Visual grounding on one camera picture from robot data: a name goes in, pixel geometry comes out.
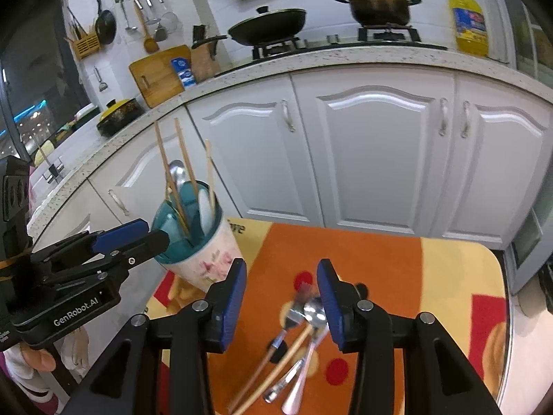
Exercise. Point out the floral ceramic utensil holder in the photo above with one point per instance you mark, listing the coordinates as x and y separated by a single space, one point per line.
198 259

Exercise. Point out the black wok with lid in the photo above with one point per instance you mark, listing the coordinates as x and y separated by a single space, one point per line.
268 26

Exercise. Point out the wooden wall utensil rack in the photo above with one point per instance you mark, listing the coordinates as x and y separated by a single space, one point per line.
83 40

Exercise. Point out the wooden knife block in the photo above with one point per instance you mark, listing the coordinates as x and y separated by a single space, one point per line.
204 64

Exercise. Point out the gas stove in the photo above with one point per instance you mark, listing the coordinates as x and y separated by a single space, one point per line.
367 36

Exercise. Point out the yellow oil bottle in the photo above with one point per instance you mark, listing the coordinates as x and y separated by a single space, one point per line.
469 27

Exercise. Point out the cabinet door handle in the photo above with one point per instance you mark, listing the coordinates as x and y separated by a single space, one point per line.
444 108
465 126
287 116

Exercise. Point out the silver spoon in holder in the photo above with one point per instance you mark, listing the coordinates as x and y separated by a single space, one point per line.
179 177

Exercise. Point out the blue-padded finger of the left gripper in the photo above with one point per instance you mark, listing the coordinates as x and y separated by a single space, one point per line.
116 238

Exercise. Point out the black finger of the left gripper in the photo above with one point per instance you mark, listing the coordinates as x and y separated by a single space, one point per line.
133 254

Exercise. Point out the person's hand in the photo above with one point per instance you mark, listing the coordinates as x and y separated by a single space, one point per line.
41 359

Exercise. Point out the wooden cutting board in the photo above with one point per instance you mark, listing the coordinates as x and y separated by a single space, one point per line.
155 76

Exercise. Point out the white ceramic spoon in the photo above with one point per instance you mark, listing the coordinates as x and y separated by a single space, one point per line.
206 212

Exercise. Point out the silver spoon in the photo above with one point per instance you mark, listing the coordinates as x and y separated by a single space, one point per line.
179 177
316 317
272 393

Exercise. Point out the orange yellow patterned mat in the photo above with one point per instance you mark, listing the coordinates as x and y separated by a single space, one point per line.
461 283

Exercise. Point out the yellow lidded black pot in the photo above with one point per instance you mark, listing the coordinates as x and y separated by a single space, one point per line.
118 115

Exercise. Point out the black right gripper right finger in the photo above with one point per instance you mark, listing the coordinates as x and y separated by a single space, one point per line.
438 377

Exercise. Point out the blue white carton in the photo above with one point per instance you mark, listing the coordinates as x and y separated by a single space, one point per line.
182 68

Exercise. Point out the hanging wooden spatula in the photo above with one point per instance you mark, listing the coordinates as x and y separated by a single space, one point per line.
149 44

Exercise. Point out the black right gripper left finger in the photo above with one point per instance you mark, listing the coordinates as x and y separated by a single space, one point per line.
124 379

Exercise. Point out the bronze stock pot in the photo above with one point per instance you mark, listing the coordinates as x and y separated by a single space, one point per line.
381 12

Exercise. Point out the silver fork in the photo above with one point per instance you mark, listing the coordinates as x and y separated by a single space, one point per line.
294 317

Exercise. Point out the hanging black frying pan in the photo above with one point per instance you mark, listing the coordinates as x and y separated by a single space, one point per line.
105 25

